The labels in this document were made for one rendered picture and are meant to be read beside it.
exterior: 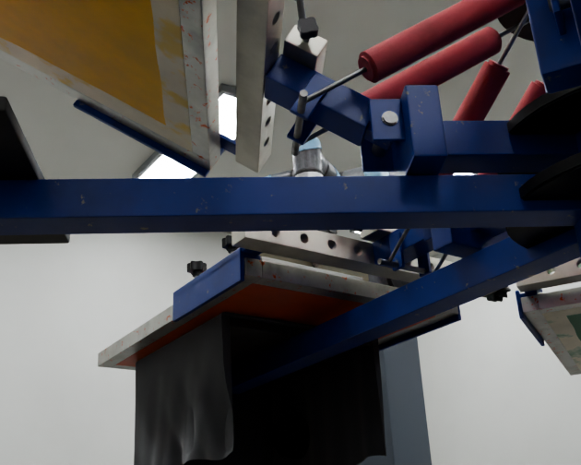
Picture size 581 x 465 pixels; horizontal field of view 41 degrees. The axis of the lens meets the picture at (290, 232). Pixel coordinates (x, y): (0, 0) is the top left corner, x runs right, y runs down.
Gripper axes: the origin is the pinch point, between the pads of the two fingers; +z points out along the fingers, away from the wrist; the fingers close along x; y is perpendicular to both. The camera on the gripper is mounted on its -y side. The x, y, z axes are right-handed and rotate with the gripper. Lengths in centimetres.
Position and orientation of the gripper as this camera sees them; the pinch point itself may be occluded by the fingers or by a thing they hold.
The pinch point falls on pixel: (307, 266)
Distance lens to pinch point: 189.6
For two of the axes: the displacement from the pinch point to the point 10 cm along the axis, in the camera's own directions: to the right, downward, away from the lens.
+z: 0.5, 9.2, -4.0
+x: -5.6, 3.6, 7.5
